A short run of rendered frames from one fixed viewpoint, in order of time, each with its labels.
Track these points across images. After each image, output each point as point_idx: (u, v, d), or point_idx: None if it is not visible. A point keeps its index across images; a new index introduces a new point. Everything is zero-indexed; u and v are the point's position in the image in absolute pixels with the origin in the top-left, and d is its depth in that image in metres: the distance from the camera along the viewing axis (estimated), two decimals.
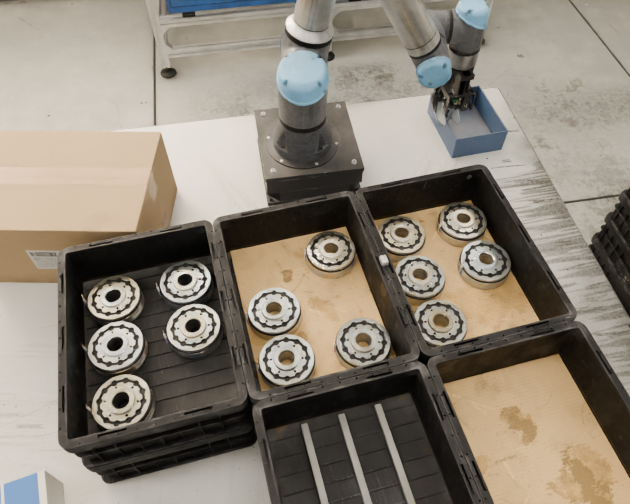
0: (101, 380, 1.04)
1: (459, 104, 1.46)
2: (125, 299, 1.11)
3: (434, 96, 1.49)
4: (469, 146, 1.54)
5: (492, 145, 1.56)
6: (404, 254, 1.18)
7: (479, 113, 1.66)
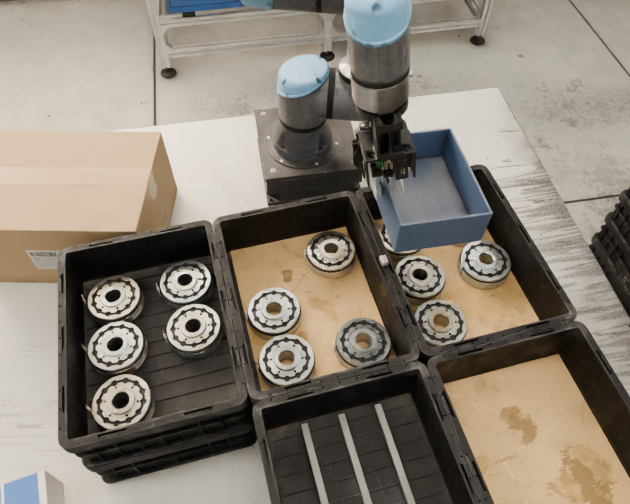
0: (101, 380, 1.04)
1: (392, 168, 0.81)
2: (125, 299, 1.11)
3: (353, 152, 0.85)
4: (424, 235, 0.89)
5: (465, 234, 0.91)
6: (404, 254, 1.18)
7: (449, 173, 1.02)
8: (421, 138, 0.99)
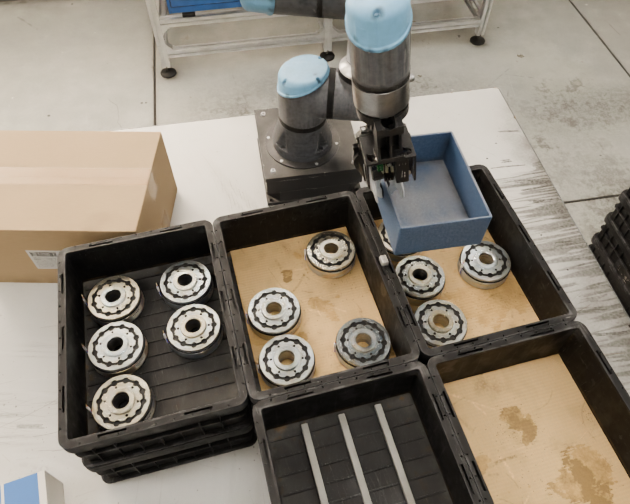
0: (101, 380, 1.04)
1: (392, 172, 0.82)
2: (125, 299, 1.11)
3: (354, 155, 0.86)
4: (424, 238, 0.89)
5: (465, 237, 0.91)
6: (404, 254, 1.18)
7: (450, 176, 1.02)
8: (422, 141, 1.00)
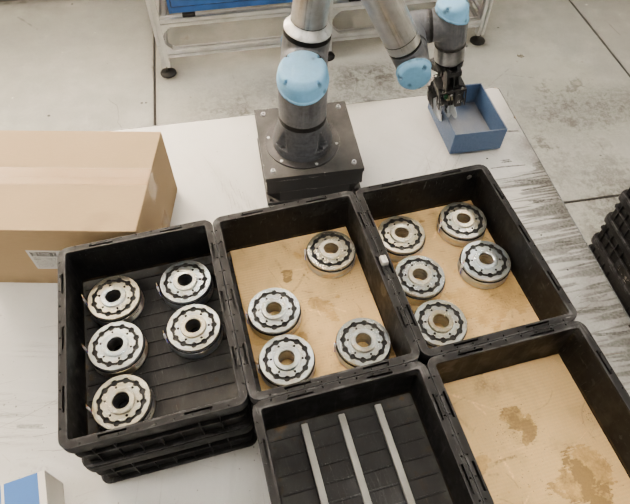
0: (101, 380, 1.04)
1: (452, 100, 1.45)
2: (125, 299, 1.11)
3: (428, 92, 1.49)
4: (468, 142, 1.53)
5: (491, 143, 1.55)
6: (404, 254, 1.18)
7: (479, 111, 1.66)
8: None
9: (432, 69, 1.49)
